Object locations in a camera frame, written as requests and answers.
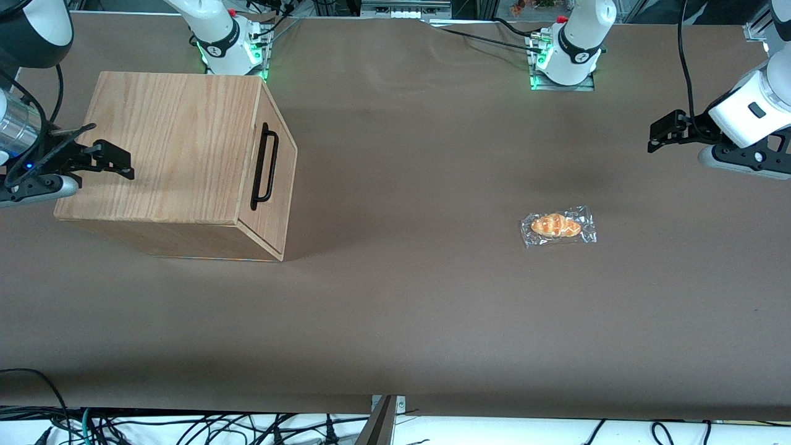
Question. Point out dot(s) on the grey metal bracket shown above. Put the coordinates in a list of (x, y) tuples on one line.
[(380, 426)]

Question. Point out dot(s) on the table cover sheet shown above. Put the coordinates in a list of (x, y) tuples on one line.
[(432, 309)]

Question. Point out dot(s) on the croissant in clear wrapper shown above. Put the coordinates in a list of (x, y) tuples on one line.
[(556, 225)]

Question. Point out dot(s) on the light wooden cabinet door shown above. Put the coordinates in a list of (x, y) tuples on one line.
[(245, 213)]

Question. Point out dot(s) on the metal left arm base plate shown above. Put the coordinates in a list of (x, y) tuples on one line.
[(584, 86)]

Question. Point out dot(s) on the wooden drawer cabinet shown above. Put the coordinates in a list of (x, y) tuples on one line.
[(167, 142)]

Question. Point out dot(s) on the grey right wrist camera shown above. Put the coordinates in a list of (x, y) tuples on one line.
[(43, 187)]

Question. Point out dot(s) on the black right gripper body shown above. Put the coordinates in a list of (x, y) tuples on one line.
[(54, 155)]

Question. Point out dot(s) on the aluminium profile corner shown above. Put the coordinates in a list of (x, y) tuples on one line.
[(755, 31)]

